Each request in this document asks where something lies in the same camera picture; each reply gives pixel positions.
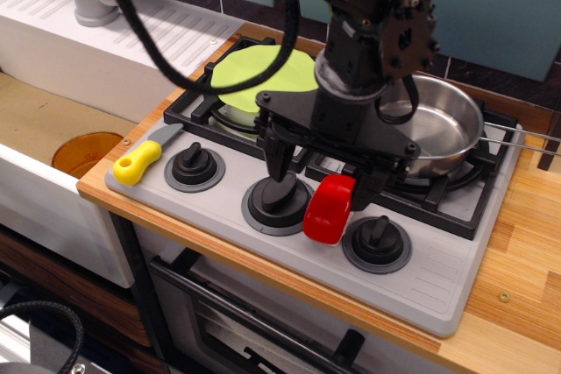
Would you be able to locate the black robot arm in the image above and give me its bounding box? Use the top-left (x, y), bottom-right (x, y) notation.
top-left (256, 0), bottom-right (438, 211)

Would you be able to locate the black left stove knob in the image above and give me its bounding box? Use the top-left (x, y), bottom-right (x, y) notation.
top-left (164, 142), bottom-right (225, 194)

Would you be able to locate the black middle stove knob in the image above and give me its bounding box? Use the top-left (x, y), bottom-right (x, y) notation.
top-left (241, 172), bottom-right (314, 236)

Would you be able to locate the black right burner grate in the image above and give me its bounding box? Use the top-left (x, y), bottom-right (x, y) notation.
top-left (305, 74), bottom-right (520, 242)

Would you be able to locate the toy oven door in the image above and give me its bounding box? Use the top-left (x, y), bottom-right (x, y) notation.
top-left (146, 249), bottom-right (446, 373)

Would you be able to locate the white toy sink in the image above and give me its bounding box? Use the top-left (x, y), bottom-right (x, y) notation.
top-left (0, 0), bottom-right (246, 290)

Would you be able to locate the black stove knob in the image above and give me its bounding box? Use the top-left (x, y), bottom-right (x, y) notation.
top-left (342, 215), bottom-right (413, 275)
top-left (164, 142), bottom-right (225, 194)
top-left (241, 172), bottom-right (314, 236)

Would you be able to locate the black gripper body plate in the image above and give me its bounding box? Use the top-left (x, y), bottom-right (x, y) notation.
top-left (256, 76), bottom-right (420, 172)

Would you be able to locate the grey toy stove top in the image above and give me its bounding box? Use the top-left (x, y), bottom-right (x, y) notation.
top-left (105, 129), bottom-right (516, 336)

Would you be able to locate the black right stove knob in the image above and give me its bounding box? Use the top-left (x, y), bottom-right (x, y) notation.
top-left (342, 215), bottom-right (413, 275)

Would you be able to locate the black burner grate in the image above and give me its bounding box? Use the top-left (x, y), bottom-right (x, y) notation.
top-left (305, 74), bottom-right (520, 242)
top-left (164, 37), bottom-right (276, 174)

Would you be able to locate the black braided cable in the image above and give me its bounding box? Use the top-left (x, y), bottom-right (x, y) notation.
top-left (0, 0), bottom-right (303, 374)

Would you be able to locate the yellow handled toy knife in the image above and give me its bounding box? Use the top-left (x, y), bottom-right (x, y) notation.
top-left (113, 123), bottom-right (183, 186)

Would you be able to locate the black left burner grate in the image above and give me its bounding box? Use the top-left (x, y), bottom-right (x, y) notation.
top-left (164, 37), bottom-right (276, 174)

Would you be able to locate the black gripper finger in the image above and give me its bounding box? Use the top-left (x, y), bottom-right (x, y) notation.
top-left (350, 167), bottom-right (390, 212)
top-left (261, 127), bottom-right (295, 182)

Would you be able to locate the light green plastic plate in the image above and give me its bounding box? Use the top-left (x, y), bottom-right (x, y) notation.
top-left (210, 45), bottom-right (318, 113)

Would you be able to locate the stainless steel pot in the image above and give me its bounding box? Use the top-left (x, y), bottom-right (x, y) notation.
top-left (376, 74), bottom-right (561, 180)

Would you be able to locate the orange plastic bowl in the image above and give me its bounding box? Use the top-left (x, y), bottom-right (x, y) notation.
top-left (51, 131), bottom-right (123, 179)

